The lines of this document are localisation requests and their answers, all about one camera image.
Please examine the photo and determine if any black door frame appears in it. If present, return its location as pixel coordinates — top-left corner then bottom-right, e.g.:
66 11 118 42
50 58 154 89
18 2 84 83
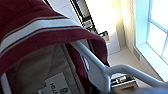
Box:
69 0 98 34

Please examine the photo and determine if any bright window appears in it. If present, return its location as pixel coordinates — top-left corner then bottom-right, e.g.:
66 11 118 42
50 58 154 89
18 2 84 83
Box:
146 0 168 64

